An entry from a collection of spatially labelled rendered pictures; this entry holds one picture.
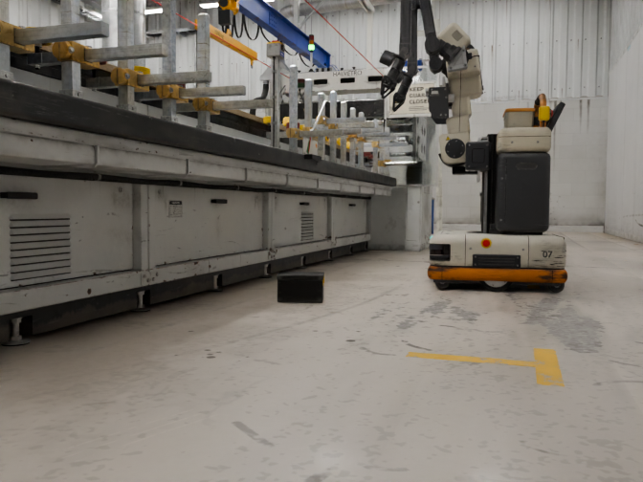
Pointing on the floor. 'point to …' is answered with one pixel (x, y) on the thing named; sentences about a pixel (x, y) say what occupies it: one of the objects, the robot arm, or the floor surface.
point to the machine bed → (150, 229)
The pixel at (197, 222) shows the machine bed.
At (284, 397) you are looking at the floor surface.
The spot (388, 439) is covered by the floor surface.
